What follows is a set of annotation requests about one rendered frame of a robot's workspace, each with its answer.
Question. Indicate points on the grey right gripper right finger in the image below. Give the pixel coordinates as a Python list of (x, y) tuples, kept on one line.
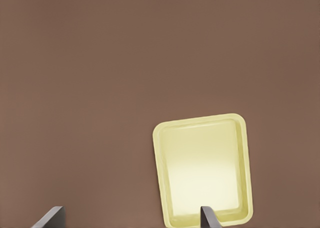
[(208, 219)]

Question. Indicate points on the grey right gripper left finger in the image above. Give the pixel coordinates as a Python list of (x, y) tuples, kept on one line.
[(53, 218)]

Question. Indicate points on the pale yellow rectangular tray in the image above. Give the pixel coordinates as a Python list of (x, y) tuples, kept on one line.
[(202, 168)]

